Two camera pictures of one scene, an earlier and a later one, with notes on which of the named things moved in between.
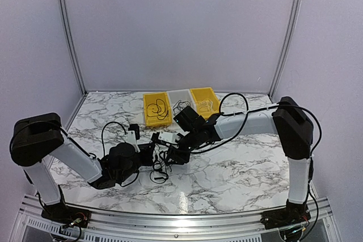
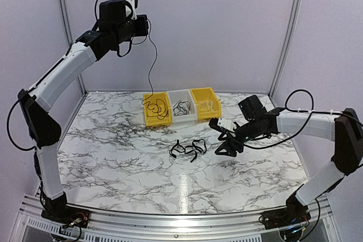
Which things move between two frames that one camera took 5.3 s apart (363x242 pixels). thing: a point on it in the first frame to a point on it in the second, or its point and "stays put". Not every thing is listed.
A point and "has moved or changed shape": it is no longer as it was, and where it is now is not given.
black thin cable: x=159 y=170 to x=152 y=71
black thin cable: x=157 y=110 stays put
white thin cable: x=206 y=106 stays put
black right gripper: x=180 y=158 to x=228 y=144
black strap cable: x=165 y=160 has moved or changed shape
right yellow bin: x=207 y=102 stays put
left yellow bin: x=157 y=109 stays put
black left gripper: x=147 y=152 to x=142 y=29
